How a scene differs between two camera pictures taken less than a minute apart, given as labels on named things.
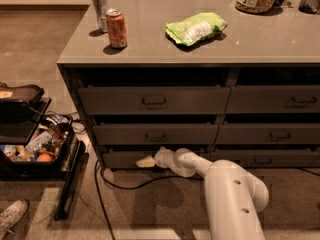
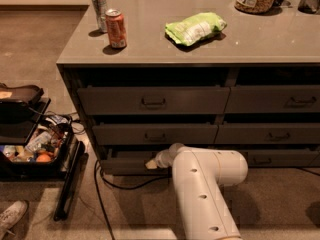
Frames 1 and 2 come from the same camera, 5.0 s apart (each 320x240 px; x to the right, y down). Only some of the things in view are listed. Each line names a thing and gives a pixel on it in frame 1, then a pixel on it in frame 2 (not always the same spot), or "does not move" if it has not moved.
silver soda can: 99,0 does not move
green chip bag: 194,27 does not move
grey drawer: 124,159 → 131,167
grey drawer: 153,100 does not move
